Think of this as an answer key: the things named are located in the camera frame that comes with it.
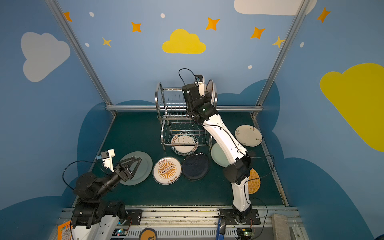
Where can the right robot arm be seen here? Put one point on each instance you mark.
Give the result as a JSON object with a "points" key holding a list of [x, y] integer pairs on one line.
{"points": [[238, 171]]}

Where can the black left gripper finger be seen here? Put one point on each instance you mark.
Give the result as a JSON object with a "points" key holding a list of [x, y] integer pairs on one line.
{"points": [[125, 162], [134, 165]]}

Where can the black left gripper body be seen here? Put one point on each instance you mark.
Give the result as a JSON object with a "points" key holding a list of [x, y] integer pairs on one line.
{"points": [[123, 171]]}

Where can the orange sunburst plate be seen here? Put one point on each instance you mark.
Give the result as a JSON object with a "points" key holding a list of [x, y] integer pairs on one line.
{"points": [[215, 99], [167, 171]]}

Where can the orange sunburst plate flat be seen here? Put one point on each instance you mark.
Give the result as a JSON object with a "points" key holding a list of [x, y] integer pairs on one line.
{"points": [[167, 171]]}

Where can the light green flower plate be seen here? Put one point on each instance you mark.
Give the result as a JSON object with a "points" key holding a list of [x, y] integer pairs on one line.
{"points": [[219, 156]]}

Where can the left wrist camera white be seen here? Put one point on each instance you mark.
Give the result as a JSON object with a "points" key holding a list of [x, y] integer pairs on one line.
{"points": [[107, 159]]}

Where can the white red-berry plate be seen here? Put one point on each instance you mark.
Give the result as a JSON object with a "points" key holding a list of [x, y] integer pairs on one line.
{"points": [[248, 135]]}

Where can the orange green box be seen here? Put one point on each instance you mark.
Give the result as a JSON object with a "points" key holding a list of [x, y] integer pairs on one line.
{"points": [[64, 231]]}

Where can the plain pale green plate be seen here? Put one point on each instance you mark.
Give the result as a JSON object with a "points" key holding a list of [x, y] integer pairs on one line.
{"points": [[143, 171]]}

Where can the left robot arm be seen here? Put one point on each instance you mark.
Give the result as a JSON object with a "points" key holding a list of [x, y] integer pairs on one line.
{"points": [[93, 218]]}

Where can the stainless steel dish rack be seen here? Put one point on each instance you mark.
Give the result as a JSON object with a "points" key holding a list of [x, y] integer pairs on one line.
{"points": [[173, 117]]}

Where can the dark blue speckled plate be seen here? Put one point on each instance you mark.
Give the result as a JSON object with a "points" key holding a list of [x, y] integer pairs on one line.
{"points": [[195, 166]]}

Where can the grey block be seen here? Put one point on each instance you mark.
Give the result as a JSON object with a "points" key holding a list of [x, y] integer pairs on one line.
{"points": [[281, 229]]}

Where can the orange woven plate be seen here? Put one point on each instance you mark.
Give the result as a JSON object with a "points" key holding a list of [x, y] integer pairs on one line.
{"points": [[255, 182]]}

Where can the green rim lettered plate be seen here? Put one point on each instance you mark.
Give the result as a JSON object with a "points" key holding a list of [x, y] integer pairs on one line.
{"points": [[184, 143]]}

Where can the white cloud motif plate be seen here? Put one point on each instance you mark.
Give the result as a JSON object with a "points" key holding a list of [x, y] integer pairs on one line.
{"points": [[209, 92]]}

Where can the blue handled tool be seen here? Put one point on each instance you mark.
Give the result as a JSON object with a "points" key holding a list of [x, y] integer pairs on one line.
{"points": [[221, 230]]}

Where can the round black orange logo disc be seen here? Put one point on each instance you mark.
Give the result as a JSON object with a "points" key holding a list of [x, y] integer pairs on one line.
{"points": [[148, 234]]}

